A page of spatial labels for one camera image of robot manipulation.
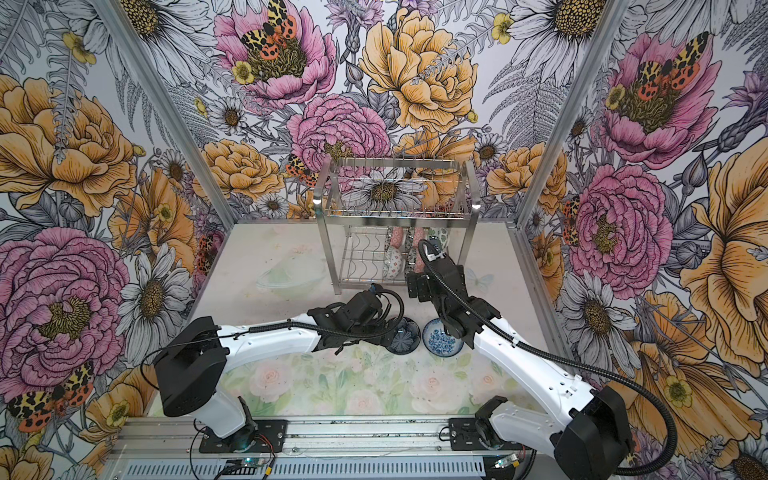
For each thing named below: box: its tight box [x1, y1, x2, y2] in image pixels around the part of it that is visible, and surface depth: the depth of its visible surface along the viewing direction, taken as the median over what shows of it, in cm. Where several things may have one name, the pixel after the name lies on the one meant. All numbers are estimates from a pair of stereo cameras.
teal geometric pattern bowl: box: [383, 247, 403, 280], surface depth 97 cm
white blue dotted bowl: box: [422, 318, 464, 358], surface depth 91 cm
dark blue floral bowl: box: [386, 317, 421, 355], surface depth 89 cm
